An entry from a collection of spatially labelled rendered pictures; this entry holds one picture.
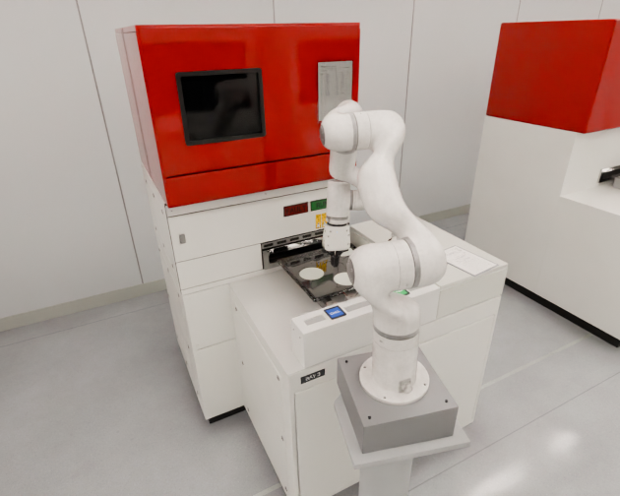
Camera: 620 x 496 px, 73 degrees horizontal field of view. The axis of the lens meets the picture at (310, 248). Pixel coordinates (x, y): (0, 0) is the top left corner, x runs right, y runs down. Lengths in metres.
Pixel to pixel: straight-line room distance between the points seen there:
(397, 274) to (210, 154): 0.90
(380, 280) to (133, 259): 2.62
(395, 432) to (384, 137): 0.76
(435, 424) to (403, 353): 0.21
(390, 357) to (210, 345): 1.10
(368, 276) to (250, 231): 0.93
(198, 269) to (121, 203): 1.51
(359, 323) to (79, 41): 2.35
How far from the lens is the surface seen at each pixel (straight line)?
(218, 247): 1.78
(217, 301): 1.90
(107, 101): 3.07
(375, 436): 1.17
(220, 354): 2.08
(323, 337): 1.37
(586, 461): 2.52
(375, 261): 0.95
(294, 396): 1.48
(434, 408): 1.19
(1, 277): 3.43
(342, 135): 1.13
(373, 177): 1.06
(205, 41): 1.56
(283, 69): 1.65
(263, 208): 1.78
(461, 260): 1.78
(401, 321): 1.04
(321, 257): 1.86
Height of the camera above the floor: 1.79
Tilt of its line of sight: 27 degrees down
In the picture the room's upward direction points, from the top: 1 degrees counter-clockwise
